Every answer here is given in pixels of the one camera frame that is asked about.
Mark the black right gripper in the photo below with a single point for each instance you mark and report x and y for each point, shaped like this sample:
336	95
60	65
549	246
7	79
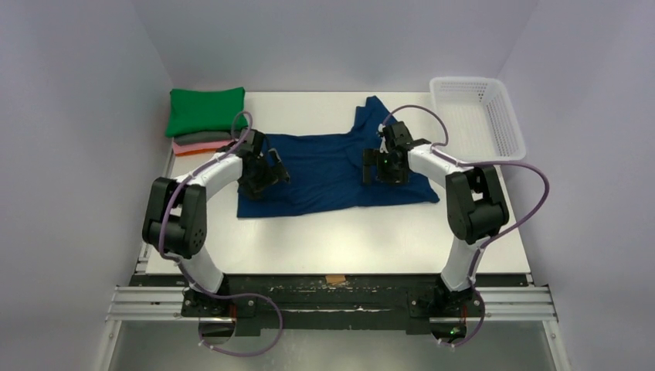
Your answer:
378	167

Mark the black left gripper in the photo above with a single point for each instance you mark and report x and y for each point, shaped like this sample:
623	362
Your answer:
273	174

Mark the blue t-shirt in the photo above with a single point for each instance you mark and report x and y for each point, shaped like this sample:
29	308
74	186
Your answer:
326	173

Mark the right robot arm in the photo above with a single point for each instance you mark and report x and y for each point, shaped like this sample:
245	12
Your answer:
476	208

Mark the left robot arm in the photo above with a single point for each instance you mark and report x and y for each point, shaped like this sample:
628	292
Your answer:
175	221

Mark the pink folded t-shirt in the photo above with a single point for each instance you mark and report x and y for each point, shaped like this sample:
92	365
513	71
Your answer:
208	146

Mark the grey folded t-shirt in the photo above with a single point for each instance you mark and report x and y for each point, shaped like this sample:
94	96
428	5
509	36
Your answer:
202	137

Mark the orange folded t-shirt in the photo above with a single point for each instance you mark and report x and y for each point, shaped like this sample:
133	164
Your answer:
188	153

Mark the green folded t-shirt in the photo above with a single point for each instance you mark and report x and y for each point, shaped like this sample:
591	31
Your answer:
192	111

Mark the white plastic basket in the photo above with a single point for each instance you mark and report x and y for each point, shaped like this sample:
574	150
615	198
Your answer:
479	118

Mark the brown tape piece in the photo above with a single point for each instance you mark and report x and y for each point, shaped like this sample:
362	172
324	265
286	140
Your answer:
335	279

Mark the aluminium table frame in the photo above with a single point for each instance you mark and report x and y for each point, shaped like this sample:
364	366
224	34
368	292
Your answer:
134	304

